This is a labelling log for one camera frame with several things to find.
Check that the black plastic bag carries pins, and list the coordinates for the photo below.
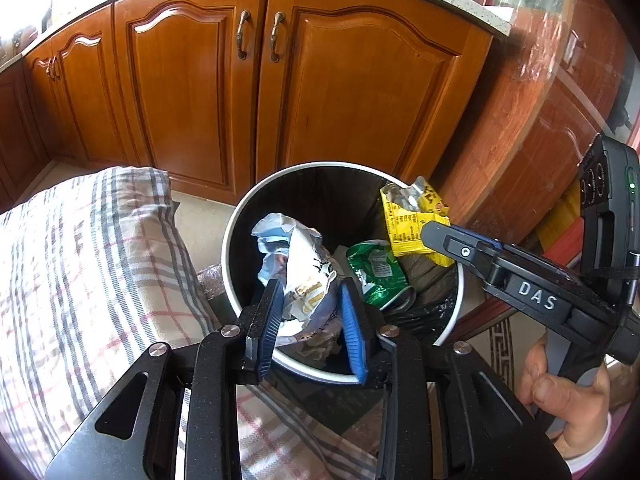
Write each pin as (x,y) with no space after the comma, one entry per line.
(425,315)

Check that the person's right hand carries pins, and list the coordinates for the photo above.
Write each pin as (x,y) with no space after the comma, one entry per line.
(542,390)

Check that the reddish wooden side cabinet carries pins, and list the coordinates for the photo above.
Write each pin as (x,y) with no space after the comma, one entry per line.
(525,110)

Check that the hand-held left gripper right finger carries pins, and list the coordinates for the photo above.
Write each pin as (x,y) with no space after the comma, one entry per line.
(352,330)

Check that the black trash bin white rim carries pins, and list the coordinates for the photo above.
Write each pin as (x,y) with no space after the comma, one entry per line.
(325,190)

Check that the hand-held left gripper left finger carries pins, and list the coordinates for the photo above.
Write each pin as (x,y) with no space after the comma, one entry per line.
(270,330)

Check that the wooden base cabinets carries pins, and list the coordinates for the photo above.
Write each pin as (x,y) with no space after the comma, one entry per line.
(175,100)

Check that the white snack bag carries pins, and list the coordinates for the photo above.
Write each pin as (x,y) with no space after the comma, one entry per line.
(300,260)

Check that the shiny green wrapper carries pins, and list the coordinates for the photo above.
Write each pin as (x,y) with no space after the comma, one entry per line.
(375,265)

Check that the plaid cloth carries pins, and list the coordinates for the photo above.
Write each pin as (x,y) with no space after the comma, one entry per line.
(100,270)

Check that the yellow foil snack wrapper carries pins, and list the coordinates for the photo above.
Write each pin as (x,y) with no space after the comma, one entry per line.
(405,225)

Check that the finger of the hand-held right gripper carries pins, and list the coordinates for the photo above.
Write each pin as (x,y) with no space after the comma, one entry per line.
(450,245)
(540,262)

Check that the person's right forearm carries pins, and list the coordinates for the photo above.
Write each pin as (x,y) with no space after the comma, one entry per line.
(595,455)

